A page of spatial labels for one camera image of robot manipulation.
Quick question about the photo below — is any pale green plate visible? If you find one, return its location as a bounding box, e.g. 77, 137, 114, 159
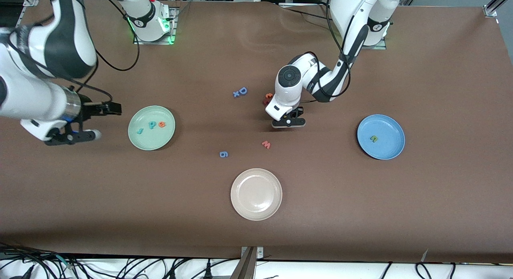
128, 105, 176, 151

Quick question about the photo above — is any aluminium profile bar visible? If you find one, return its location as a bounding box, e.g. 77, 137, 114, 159
230, 247, 257, 279

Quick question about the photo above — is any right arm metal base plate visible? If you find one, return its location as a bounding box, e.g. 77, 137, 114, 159
133, 6, 179, 45

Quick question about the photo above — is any thick black cable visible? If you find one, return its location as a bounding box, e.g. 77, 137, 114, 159
0, 242, 75, 279

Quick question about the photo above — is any black cable on mat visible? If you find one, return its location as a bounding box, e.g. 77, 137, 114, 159
285, 6, 333, 21

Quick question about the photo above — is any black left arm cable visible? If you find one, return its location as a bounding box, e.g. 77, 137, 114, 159
297, 0, 352, 105

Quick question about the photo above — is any beige plate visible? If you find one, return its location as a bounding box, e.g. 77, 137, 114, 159
230, 168, 283, 221

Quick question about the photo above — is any blue plate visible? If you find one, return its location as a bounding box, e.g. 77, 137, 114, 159
357, 114, 406, 160

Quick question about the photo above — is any small metal bracket plate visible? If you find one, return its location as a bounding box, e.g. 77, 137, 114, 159
240, 246, 264, 260

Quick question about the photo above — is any brown table mat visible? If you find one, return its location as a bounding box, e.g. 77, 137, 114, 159
0, 0, 513, 264

